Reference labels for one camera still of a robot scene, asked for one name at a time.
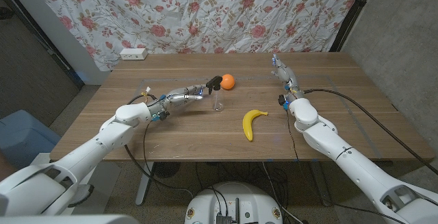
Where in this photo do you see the grey table leg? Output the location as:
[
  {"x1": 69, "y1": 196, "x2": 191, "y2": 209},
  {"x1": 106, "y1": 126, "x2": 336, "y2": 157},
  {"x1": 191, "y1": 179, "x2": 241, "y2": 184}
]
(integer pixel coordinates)
[{"x1": 309, "y1": 161, "x2": 333, "y2": 207}]

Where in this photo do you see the floral backdrop cloth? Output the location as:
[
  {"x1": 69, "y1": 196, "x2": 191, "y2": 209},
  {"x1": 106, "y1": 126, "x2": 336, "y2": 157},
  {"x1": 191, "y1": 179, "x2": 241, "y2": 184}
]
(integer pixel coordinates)
[{"x1": 25, "y1": 0, "x2": 367, "y2": 71}]

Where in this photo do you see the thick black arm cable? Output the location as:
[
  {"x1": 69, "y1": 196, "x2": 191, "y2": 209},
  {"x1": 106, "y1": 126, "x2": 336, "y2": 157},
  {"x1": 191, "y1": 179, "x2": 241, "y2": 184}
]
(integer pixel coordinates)
[
  {"x1": 302, "y1": 88, "x2": 438, "y2": 176},
  {"x1": 123, "y1": 93, "x2": 194, "y2": 199}
]

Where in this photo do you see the black round table foot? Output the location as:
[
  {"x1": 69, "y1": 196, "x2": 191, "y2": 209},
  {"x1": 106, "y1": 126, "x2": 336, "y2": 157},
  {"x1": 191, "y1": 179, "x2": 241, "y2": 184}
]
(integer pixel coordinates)
[{"x1": 152, "y1": 161, "x2": 181, "y2": 179}]

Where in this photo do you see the white floor cable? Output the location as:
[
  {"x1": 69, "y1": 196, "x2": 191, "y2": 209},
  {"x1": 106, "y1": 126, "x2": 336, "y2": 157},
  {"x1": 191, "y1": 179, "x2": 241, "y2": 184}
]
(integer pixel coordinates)
[{"x1": 261, "y1": 161, "x2": 304, "y2": 224}]

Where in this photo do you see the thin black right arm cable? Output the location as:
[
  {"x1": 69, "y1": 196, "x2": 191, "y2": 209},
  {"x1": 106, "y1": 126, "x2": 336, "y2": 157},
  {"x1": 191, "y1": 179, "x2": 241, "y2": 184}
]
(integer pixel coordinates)
[{"x1": 286, "y1": 109, "x2": 408, "y2": 224}]

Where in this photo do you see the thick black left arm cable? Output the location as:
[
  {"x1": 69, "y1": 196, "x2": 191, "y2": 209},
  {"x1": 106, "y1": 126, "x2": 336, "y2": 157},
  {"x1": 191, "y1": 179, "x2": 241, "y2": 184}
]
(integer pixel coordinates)
[{"x1": 123, "y1": 93, "x2": 194, "y2": 199}]

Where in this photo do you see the yellow toy banana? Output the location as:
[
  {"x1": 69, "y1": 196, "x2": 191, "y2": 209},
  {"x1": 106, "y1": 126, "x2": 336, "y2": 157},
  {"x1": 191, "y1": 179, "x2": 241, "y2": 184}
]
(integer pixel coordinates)
[{"x1": 242, "y1": 109, "x2": 269, "y2": 142}]

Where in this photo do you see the white sneaker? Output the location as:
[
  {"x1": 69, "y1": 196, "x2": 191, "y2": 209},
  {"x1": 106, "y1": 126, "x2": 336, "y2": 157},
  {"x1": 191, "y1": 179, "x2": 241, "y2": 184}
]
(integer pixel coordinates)
[{"x1": 66, "y1": 184, "x2": 95, "y2": 208}]

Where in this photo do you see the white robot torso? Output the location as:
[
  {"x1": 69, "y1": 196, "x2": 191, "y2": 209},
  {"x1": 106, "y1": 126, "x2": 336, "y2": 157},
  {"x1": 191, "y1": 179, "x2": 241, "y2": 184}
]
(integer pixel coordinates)
[{"x1": 184, "y1": 182, "x2": 284, "y2": 224}]

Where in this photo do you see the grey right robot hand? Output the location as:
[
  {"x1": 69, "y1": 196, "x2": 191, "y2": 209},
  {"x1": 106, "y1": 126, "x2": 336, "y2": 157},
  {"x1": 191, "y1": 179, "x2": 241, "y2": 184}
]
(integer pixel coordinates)
[{"x1": 271, "y1": 53, "x2": 305, "y2": 102}]

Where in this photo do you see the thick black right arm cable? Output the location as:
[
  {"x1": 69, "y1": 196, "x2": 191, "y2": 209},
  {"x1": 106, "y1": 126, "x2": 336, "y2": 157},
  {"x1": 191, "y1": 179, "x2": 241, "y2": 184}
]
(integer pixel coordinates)
[{"x1": 302, "y1": 88, "x2": 438, "y2": 176}]

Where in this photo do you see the white power strip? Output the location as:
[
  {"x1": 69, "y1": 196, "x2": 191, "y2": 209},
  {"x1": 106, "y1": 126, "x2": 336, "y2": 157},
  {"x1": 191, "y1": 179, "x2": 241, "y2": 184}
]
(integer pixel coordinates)
[{"x1": 119, "y1": 47, "x2": 149, "y2": 61}]

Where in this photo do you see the clear spray bottle black nozzle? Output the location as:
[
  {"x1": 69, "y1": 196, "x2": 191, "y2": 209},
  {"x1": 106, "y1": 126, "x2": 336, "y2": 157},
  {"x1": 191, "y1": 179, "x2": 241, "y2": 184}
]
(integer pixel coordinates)
[{"x1": 205, "y1": 75, "x2": 226, "y2": 112}]

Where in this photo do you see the orange fruit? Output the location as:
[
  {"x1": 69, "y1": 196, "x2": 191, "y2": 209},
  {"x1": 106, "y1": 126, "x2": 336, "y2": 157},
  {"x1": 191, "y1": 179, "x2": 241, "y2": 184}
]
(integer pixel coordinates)
[{"x1": 220, "y1": 73, "x2": 236, "y2": 90}]

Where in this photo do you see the blue bin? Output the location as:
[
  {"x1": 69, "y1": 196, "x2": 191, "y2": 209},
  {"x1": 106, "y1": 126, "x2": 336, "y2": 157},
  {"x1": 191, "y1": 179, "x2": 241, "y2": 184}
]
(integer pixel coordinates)
[{"x1": 0, "y1": 110, "x2": 62, "y2": 170}]

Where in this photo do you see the white table leg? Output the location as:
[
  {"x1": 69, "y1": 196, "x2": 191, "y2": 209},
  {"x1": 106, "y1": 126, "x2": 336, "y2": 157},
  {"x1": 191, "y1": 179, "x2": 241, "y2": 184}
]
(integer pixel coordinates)
[{"x1": 135, "y1": 161, "x2": 155, "y2": 207}]

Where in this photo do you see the black slanted bar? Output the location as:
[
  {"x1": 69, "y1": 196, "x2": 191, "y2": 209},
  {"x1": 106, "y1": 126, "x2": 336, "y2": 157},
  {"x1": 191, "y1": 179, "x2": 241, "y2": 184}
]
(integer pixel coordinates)
[{"x1": 0, "y1": 0, "x2": 85, "y2": 90}]

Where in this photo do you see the white slanted panel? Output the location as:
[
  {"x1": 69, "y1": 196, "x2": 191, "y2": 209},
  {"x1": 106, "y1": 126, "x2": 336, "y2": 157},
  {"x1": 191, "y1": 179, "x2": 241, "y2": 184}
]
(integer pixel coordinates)
[{"x1": 3, "y1": 0, "x2": 110, "y2": 86}]

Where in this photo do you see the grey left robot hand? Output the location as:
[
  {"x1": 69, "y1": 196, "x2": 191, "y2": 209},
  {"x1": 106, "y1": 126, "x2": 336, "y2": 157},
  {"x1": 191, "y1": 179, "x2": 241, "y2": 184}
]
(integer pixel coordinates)
[{"x1": 159, "y1": 84, "x2": 208, "y2": 114}]

